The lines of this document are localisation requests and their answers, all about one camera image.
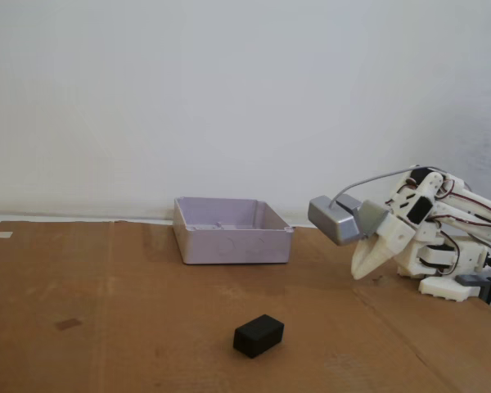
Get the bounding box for grey camera cable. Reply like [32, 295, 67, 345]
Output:
[330, 165, 447, 208]

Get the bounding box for lilac plastic box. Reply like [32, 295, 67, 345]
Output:
[173, 196, 295, 266]

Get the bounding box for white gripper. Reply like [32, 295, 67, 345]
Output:
[350, 212, 417, 281]

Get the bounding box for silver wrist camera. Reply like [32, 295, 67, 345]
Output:
[308, 195, 365, 247]

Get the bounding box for black rectangular block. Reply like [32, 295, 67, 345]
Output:
[232, 314, 286, 360]

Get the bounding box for grey table clamp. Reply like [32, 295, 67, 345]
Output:
[456, 273, 491, 316]

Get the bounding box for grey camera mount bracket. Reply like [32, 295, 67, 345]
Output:
[336, 194, 390, 239]

